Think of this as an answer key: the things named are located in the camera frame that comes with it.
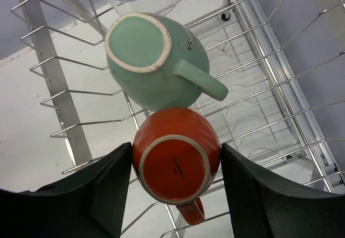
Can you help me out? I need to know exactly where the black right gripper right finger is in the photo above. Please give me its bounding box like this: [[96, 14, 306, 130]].
[[220, 144, 344, 237]]

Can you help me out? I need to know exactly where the orange ceramic mug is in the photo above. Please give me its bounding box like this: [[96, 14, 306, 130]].
[[132, 107, 220, 225]]

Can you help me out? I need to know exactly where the mint green ceramic mug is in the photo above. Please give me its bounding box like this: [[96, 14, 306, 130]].
[[105, 12, 228, 111]]

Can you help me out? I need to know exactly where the silver metal dish rack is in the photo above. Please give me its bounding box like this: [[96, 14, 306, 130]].
[[1, 0, 344, 237]]

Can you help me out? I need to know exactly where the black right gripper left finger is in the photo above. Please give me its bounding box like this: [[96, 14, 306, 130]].
[[1, 142, 132, 237]]

